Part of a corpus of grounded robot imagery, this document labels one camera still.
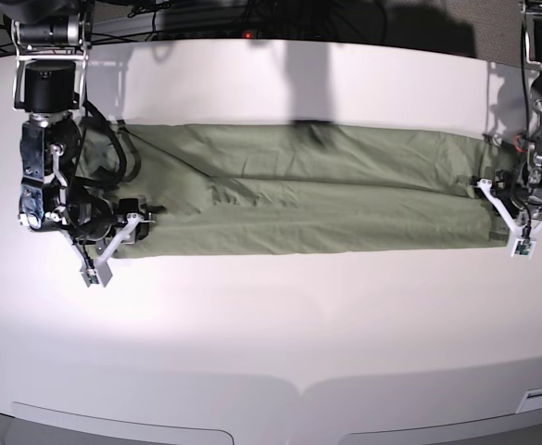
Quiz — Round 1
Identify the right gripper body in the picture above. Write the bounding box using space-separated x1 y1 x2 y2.
62 197 154 268

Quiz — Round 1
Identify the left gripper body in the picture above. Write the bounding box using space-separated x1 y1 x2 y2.
472 169 542 253

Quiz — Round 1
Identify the sage green T-shirt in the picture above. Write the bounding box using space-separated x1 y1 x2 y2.
80 122 518 259

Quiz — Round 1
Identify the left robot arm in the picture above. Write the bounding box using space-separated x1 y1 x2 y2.
473 1 542 258

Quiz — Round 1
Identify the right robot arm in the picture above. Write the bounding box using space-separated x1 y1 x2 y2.
1 1 152 286

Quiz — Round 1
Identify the black power strip red light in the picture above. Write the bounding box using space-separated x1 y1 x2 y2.
149 15 258 42

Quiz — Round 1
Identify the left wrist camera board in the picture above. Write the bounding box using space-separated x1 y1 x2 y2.
509 237 536 259

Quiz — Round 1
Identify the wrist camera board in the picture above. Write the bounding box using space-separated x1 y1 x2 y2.
509 237 536 259
81 264 112 287

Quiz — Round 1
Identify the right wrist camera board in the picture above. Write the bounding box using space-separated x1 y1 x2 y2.
81 264 112 287

